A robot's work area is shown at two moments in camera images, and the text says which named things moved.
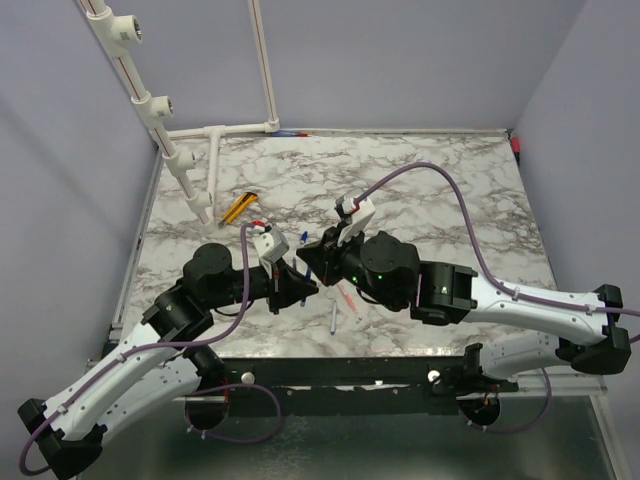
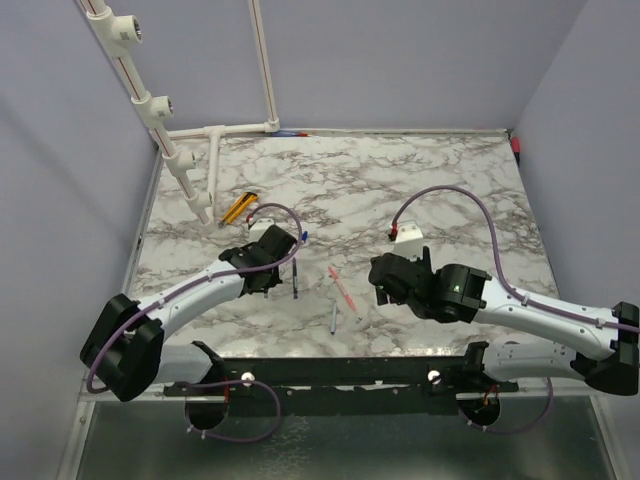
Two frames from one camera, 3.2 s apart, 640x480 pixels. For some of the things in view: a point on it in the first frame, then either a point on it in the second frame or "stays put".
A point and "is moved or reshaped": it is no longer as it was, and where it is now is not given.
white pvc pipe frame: x=120 y=32 stays put
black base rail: x=341 y=386 stays put
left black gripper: x=287 y=285 to x=275 y=278
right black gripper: x=314 y=256 to x=381 y=298
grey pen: x=333 y=320 stays put
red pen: x=348 y=297 stays put
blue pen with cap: x=308 y=279 is moved or reshaped
